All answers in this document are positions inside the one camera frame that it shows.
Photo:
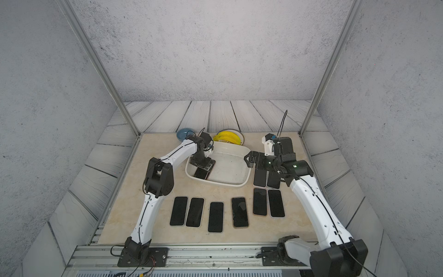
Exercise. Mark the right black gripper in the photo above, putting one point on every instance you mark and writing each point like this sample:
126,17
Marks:
254,154

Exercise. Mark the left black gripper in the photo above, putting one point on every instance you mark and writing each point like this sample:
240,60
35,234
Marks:
209,165

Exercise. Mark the black phone red case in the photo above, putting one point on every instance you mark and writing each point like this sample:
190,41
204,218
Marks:
201,173

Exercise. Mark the white plastic storage box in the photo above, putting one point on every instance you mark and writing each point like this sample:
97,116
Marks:
230,169

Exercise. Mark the black phone thin case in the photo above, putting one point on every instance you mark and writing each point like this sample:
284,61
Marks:
260,178

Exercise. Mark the black phone cream case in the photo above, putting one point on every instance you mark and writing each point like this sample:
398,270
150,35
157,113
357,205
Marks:
260,202

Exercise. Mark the black phone pink case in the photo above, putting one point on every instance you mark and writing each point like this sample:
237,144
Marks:
239,211

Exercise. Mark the black phone grey case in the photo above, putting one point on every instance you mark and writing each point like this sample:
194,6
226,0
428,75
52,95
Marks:
276,204

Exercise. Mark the black phone dark case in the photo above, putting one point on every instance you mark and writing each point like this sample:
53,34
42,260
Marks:
216,216

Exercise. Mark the black phone white case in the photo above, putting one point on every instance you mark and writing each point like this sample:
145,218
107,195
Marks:
195,212

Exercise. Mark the black phone light blue case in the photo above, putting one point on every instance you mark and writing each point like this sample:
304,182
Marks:
178,214

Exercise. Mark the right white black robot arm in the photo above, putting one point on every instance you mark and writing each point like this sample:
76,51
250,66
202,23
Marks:
337,253

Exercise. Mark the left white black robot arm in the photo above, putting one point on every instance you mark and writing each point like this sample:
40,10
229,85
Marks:
158,183

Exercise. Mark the plate with yellow bananas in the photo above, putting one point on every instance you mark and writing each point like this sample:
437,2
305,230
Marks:
231,136

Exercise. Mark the blue ceramic bowl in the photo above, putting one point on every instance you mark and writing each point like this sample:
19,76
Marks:
183,133

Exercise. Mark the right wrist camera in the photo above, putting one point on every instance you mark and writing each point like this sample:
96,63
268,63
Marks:
275,146

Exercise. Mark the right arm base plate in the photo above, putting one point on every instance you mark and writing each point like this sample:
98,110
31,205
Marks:
274,256

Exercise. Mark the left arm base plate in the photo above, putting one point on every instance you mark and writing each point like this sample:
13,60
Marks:
147,257

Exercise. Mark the aluminium mounting rail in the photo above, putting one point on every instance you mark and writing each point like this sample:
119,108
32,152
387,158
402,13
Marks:
184,260

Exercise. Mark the right metal frame post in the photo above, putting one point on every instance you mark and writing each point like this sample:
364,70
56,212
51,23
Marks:
340,44

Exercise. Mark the metal frame post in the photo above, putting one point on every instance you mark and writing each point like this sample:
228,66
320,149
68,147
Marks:
77,28
340,44

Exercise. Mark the left metal frame post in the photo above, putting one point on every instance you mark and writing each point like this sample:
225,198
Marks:
77,28

